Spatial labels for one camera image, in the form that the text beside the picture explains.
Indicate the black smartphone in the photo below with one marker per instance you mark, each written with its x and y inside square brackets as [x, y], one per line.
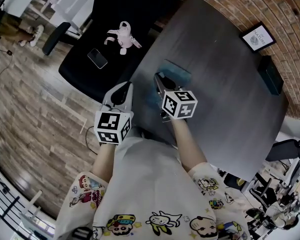
[97, 58]

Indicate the pink small bag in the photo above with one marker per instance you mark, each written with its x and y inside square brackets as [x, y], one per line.
[123, 35]

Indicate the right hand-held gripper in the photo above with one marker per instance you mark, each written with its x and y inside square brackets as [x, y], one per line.
[180, 104]

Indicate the yellow bowl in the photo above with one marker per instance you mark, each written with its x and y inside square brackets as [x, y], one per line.
[240, 181]

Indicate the black rectangular box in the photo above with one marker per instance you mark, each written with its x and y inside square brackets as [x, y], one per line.
[270, 75]

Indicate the black framed picture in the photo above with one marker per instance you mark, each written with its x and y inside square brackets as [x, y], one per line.
[257, 37]

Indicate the person's right forearm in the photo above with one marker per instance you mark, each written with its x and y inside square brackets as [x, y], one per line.
[187, 146]

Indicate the person's white cartoon print shirt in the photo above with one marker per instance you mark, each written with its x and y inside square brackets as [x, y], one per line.
[150, 184]

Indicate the white side chair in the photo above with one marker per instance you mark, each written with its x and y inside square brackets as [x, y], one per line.
[75, 9]

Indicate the black small chair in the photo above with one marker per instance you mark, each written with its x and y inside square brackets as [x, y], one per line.
[230, 181]

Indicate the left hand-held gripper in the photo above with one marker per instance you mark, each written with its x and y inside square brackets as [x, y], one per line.
[107, 121]

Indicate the black high-back office chair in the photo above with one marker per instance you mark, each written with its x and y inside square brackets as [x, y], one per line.
[120, 4]

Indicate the person's left forearm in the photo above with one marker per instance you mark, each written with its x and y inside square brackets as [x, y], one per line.
[103, 161]

